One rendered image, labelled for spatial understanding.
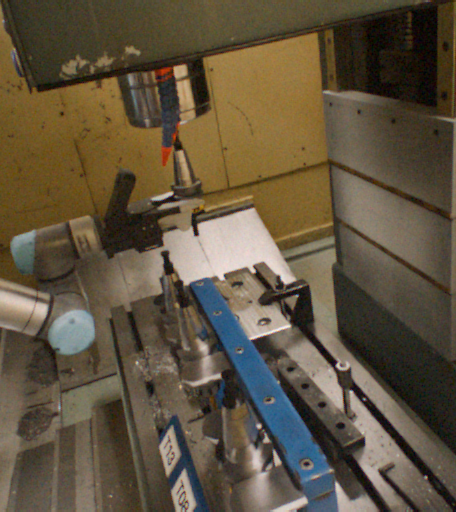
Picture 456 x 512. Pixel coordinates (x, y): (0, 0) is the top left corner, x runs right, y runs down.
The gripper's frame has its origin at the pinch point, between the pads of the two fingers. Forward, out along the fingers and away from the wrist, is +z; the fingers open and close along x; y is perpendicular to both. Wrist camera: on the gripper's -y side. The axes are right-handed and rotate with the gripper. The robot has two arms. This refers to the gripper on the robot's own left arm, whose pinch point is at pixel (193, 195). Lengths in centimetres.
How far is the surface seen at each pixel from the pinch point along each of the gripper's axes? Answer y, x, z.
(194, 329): 7.1, 34.9, -11.0
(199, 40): -29.8, 32.6, -1.7
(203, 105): -17.6, 6.2, 4.0
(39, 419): 66, -37, -52
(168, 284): 5.0, 23.4, -11.8
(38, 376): 67, -59, -52
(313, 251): 73, -92, 65
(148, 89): -22.4, 7.0, -5.0
